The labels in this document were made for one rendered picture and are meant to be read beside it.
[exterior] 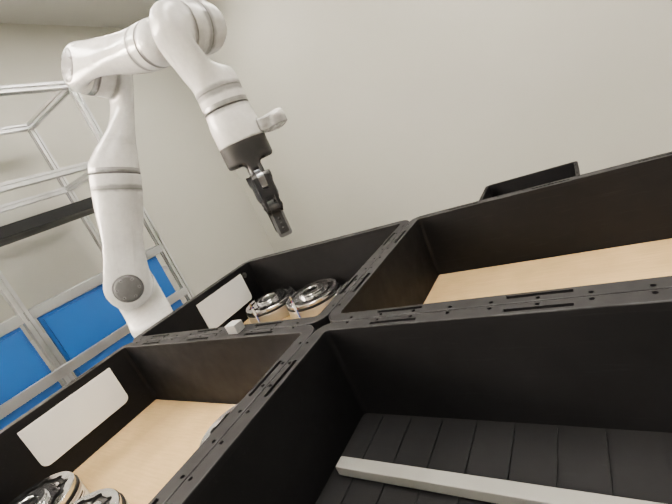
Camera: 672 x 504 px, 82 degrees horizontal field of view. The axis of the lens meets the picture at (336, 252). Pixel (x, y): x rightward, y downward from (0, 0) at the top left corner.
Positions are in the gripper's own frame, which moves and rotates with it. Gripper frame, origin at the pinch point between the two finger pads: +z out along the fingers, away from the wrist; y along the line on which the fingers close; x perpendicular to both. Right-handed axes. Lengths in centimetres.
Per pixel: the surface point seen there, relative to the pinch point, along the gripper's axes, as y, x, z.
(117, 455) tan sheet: 12.4, -32.9, 17.1
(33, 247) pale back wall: -244, -151, -24
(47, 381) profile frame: -139, -128, 41
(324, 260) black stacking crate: -6.6, 4.9, 10.5
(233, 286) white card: -15.7, -13.3, 9.6
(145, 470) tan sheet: 19.2, -27.4, 17.1
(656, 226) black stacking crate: 28, 39, 15
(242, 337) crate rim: 20.5, -10.3, 7.1
